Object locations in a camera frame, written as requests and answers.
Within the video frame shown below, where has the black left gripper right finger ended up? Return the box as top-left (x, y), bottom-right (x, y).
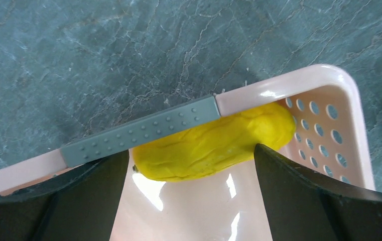
top-left (253, 144), bottom-right (382, 240)

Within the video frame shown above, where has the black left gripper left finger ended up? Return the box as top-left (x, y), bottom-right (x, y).
top-left (0, 151), bottom-right (130, 240)

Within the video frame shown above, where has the yellow toy squash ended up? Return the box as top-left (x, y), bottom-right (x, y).
top-left (132, 102), bottom-right (296, 182)

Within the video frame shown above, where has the pink perforated plastic basket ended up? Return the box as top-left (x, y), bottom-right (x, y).
top-left (0, 64), bottom-right (374, 240)

